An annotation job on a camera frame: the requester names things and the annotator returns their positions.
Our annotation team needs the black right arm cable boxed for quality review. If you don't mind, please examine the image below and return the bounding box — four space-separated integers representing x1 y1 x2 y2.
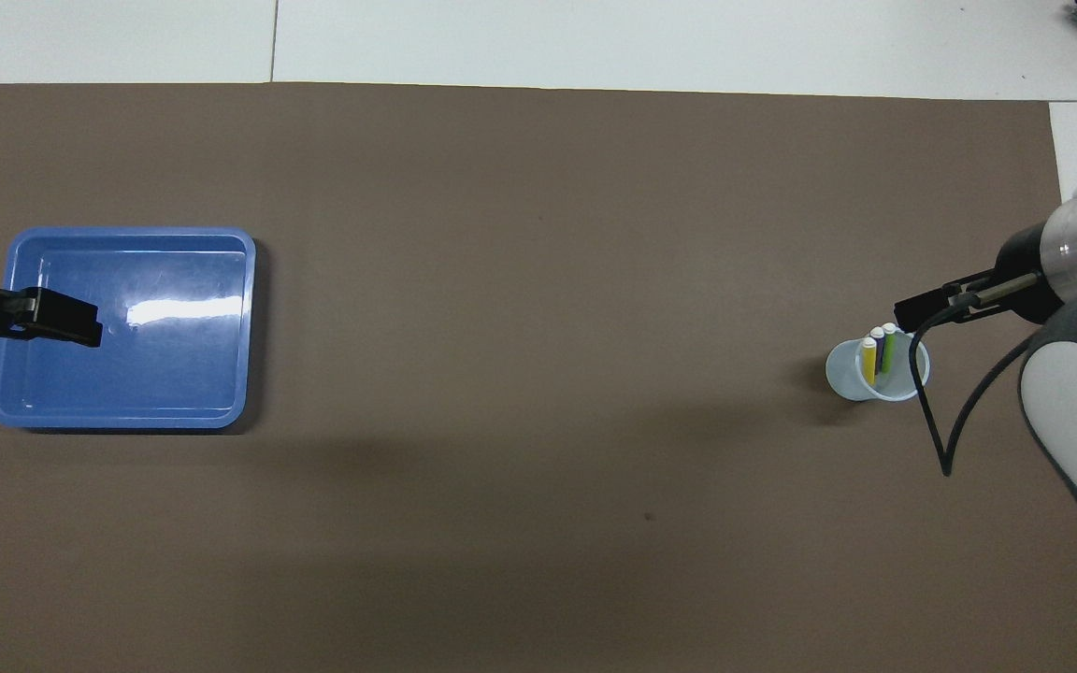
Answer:
908 273 1041 478

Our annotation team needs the brown table mat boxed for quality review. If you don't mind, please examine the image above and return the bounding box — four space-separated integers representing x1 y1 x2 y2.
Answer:
0 82 1077 673

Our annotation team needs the translucent plastic cup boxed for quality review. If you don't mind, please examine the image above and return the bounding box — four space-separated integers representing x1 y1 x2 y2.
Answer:
825 326 931 403

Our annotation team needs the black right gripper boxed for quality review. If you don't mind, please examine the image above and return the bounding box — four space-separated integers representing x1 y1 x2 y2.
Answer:
894 222 1065 331

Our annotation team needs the blue plastic tray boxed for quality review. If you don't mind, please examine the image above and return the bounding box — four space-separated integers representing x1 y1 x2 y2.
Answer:
0 225 257 431

